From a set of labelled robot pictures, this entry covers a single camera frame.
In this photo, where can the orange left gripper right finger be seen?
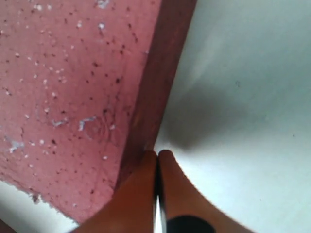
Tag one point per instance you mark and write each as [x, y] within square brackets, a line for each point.
[183, 208]

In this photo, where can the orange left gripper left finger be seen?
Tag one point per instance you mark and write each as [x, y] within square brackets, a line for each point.
[132, 207]

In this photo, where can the red brick with chipped corner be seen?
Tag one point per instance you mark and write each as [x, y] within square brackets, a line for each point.
[83, 86]

